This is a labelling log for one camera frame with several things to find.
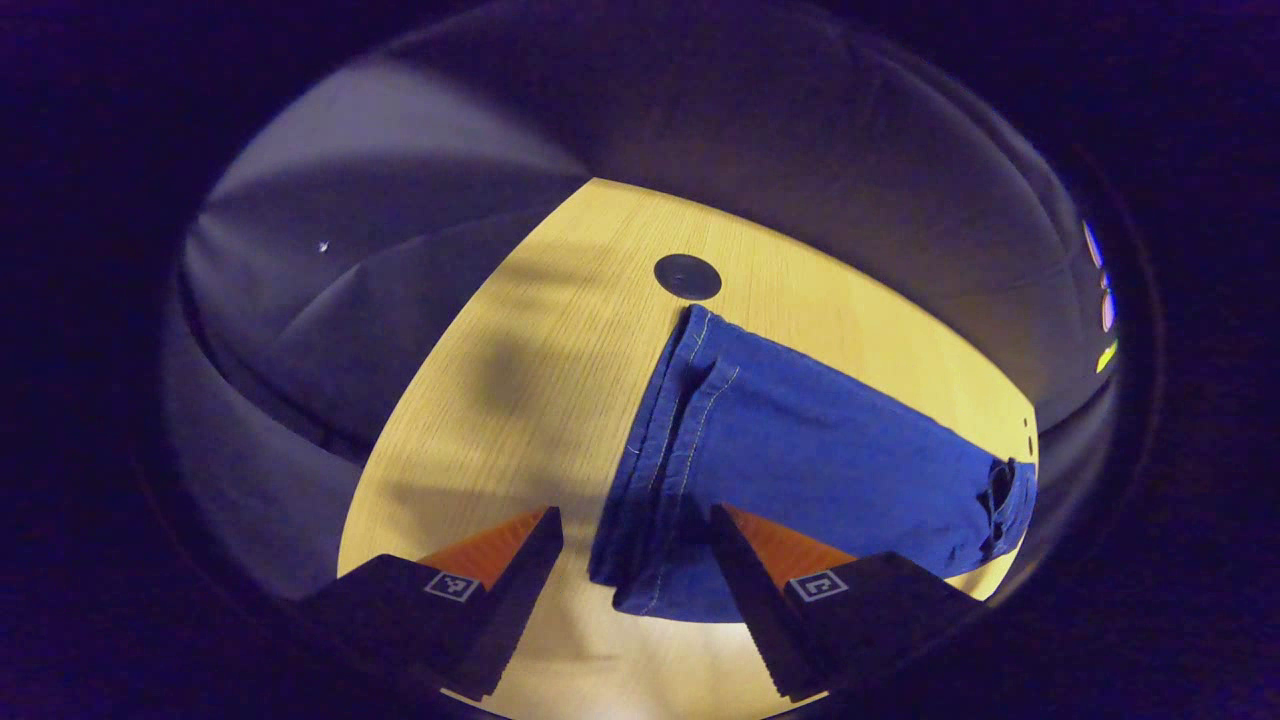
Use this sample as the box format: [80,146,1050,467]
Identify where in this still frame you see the round black table grommet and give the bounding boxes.
[653,253,723,302]

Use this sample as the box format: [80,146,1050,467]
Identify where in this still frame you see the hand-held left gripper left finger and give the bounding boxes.
[300,506,564,700]

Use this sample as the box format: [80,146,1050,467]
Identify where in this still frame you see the blue denim jeans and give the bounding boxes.
[588,305,1040,624]

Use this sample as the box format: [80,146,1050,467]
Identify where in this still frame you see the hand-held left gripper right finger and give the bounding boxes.
[709,504,987,702]

